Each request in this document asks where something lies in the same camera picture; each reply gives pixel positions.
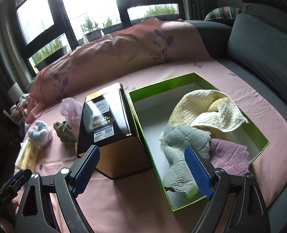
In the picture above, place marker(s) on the grey purple microfiber cloth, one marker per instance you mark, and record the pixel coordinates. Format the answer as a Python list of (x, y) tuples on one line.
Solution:
[(231, 157)]

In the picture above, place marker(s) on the pile of clothes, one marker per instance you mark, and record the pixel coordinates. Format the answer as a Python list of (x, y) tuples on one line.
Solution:
[(19, 110)]

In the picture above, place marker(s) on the striped cushion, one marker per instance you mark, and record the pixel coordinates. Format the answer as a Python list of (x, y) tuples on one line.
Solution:
[(227, 12)]

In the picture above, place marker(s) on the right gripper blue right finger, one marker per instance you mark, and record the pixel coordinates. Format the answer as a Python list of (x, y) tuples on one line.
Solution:
[(249, 212)]

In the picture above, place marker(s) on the pink leaf print pillow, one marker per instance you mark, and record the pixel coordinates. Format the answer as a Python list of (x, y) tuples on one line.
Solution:
[(145, 44)]

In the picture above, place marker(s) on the black gold tea box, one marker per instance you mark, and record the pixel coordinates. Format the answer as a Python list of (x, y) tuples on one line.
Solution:
[(108, 123)]

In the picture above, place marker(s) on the green open box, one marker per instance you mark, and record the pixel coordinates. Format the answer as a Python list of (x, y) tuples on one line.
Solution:
[(153, 106)]

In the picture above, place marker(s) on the black planter box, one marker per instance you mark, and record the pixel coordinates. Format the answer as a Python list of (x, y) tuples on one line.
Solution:
[(52, 58)]

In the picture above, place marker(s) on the cream waffle towel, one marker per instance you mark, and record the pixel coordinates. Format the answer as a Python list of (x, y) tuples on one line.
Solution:
[(209, 110)]

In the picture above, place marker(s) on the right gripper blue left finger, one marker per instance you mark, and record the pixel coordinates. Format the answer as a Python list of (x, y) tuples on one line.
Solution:
[(36, 213)]

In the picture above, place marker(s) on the lilac mesh scrunchie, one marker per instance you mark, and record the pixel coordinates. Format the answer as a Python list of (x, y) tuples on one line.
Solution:
[(72, 112)]

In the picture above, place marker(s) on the yellow tissue pack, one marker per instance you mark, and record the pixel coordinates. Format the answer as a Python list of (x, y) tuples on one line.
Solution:
[(28, 156)]

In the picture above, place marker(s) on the light blue plush elephant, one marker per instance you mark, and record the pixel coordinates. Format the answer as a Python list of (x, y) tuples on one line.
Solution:
[(40, 134)]

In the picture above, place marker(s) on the dark grey sofa cushion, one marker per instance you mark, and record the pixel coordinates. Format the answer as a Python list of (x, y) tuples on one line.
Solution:
[(256, 49)]

